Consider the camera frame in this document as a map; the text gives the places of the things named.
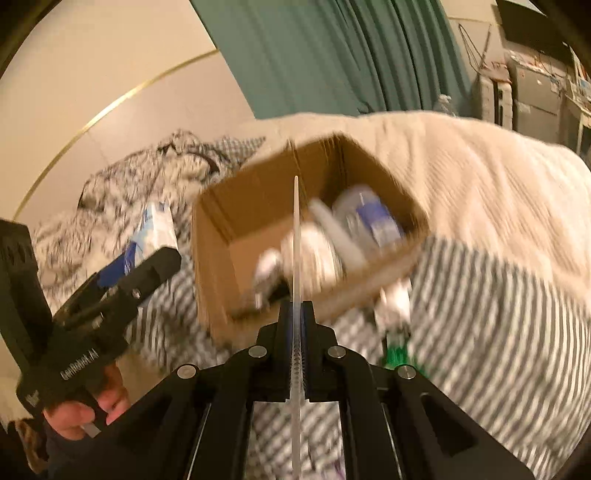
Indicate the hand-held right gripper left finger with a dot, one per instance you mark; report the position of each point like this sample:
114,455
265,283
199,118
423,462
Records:
285,332

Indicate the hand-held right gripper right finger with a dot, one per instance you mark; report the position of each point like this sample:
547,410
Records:
305,332

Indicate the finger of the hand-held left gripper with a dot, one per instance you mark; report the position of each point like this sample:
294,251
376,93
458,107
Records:
152,270

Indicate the blue and white plastic packet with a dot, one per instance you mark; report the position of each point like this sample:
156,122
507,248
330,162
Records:
157,230

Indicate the cardboard box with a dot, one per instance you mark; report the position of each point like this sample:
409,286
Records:
221,258

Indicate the white plastic bottle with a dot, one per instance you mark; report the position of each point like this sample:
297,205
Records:
318,258

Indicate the thin clear plastic sheet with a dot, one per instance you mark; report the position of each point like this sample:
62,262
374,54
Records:
296,240

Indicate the person's left hand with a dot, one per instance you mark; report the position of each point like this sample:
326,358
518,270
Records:
69,417

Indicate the floral quilt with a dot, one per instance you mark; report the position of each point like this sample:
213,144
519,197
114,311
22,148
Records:
92,207

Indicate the green snack packet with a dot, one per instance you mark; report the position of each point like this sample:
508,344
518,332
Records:
398,355

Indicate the clear bottle with blue label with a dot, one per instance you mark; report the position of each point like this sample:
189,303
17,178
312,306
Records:
369,217

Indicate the checkered cloth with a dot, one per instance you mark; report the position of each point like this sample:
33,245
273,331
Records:
485,346

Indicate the wide teal curtain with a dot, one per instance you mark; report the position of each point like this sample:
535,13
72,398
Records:
323,46

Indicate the white floor appliance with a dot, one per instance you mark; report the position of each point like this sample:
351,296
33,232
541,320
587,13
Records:
489,101

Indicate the grey cabinet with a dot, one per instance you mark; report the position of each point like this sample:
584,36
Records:
535,97

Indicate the black television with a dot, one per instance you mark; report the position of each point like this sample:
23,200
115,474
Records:
531,23

